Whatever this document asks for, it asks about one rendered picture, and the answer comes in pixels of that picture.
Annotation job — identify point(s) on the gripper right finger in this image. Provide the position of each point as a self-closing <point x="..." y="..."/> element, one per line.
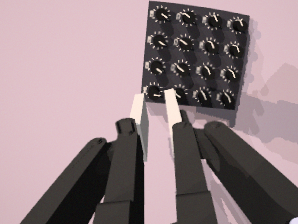
<point x="262" y="192"/>

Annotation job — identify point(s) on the black knob box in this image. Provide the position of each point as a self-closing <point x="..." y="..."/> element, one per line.
<point x="186" y="50"/>

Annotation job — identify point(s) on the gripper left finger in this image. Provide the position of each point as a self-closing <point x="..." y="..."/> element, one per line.
<point x="73" y="196"/>

